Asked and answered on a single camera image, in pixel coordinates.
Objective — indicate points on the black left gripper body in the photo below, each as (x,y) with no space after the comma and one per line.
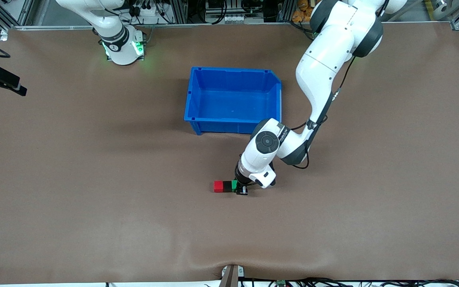
(240,180)

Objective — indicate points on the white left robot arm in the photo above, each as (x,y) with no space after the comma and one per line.
(325,59)

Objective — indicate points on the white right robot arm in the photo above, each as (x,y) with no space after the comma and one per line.
(120,48)

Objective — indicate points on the black cube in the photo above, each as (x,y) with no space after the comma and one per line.
(227,187)

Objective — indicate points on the red cube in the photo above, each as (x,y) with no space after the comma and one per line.
(218,187)

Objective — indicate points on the blue plastic storage bin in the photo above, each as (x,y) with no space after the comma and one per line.
(233,99)

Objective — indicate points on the white power strip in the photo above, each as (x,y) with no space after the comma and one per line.
(148,10)

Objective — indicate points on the orange packet pile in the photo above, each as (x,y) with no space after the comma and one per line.
(302,12)

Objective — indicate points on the table edge clamp bracket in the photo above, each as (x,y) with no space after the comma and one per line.
(231,277)

